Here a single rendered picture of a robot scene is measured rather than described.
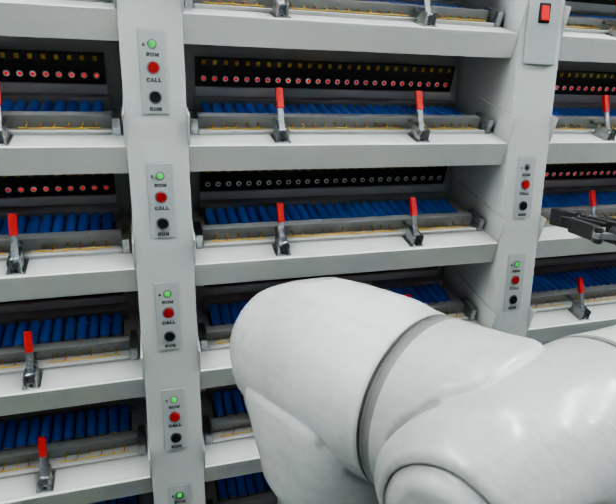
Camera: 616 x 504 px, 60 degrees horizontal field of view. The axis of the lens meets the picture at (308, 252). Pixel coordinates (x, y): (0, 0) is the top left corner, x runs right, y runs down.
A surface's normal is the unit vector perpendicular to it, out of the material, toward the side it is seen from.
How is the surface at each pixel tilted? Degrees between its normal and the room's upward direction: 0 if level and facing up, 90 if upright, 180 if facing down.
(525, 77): 90
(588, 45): 109
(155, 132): 90
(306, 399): 84
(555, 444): 40
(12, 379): 19
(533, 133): 90
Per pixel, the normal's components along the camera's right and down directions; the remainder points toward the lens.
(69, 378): 0.10, -0.84
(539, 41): 0.29, 0.24
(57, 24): 0.27, 0.54
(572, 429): 0.29, -0.61
